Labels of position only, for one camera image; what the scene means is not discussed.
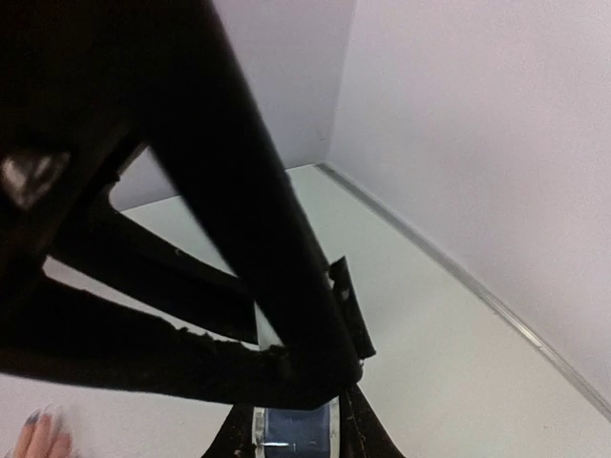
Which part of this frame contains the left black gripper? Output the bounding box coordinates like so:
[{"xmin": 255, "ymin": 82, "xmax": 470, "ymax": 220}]
[{"xmin": 0, "ymin": 0, "xmax": 144, "ymax": 268}]

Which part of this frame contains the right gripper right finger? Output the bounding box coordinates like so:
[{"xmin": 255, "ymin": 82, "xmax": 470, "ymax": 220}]
[{"xmin": 339, "ymin": 385, "xmax": 405, "ymax": 458}]

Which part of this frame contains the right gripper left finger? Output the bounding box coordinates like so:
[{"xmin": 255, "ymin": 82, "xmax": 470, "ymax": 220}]
[{"xmin": 204, "ymin": 406, "xmax": 256, "ymax": 458}]

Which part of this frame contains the blue nail polish bottle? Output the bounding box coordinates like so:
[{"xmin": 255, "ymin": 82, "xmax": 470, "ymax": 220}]
[{"xmin": 252, "ymin": 397, "xmax": 341, "ymax": 458}]

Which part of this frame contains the mannequin hand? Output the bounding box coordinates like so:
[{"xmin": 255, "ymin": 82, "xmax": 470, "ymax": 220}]
[{"xmin": 7, "ymin": 408, "xmax": 73, "ymax": 458}]

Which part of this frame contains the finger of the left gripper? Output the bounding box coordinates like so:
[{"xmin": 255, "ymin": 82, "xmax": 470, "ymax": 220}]
[
  {"xmin": 1, "ymin": 198, "xmax": 291, "ymax": 406},
  {"xmin": 133, "ymin": 1, "xmax": 363, "ymax": 409}
]

